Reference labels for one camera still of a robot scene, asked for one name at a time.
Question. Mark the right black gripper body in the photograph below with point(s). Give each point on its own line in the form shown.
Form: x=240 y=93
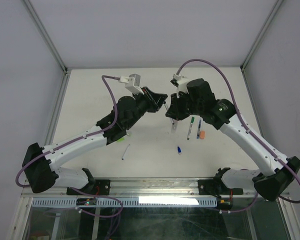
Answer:
x=183 y=106

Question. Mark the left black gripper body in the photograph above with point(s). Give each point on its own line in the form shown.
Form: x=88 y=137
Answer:
x=147 y=102

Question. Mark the white marker green end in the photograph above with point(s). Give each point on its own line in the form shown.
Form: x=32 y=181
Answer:
x=167 y=108

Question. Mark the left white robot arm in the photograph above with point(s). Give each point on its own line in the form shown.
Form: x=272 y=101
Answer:
x=43 y=166

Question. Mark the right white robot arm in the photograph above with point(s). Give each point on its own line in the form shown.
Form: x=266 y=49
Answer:
x=275 y=170

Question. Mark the orange pen cap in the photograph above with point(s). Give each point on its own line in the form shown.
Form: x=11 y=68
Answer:
x=202 y=134

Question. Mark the blue white pen cap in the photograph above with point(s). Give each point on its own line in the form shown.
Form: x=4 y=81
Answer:
x=179 y=150

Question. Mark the white pen blue tip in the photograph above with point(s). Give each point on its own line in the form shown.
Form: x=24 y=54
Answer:
x=125 y=152

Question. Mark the orange tip clear marker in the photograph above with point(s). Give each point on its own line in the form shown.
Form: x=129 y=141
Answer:
x=174 y=127

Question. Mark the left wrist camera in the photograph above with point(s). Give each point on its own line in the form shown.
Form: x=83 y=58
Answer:
x=132 y=83

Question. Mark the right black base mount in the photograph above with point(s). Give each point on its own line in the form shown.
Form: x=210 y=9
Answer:
x=216 y=189

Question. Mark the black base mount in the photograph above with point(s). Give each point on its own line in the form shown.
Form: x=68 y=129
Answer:
x=216 y=189
x=100 y=187

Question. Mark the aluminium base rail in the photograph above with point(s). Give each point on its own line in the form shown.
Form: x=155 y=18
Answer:
x=135 y=187

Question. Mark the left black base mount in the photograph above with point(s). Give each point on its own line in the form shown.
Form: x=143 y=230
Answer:
x=100 y=187

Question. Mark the slotted cable duct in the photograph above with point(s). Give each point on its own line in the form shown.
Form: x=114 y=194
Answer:
x=126 y=202

